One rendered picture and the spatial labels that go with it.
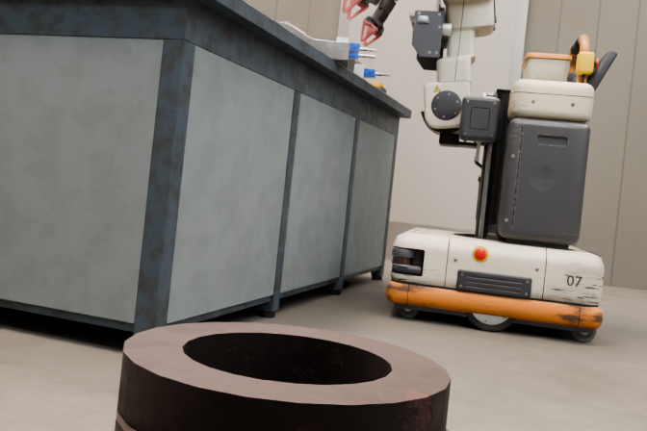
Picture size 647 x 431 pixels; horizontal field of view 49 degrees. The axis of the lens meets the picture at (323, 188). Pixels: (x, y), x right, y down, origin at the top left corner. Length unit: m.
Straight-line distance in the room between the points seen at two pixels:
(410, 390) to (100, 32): 1.40
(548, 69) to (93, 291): 1.65
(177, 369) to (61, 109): 1.38
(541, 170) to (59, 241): 1.45
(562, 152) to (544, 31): 2.30
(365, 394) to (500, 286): 2.00
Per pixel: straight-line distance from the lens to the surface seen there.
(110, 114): 1.62
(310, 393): 0.33
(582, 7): 4.67
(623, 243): 4.57
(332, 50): 2.27
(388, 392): 0.35
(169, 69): 1.55
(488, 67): 4.49
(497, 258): 2.32
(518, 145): 2.36
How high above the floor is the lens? 0.39
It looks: level
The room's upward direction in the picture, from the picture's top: 6 degrees clockwise
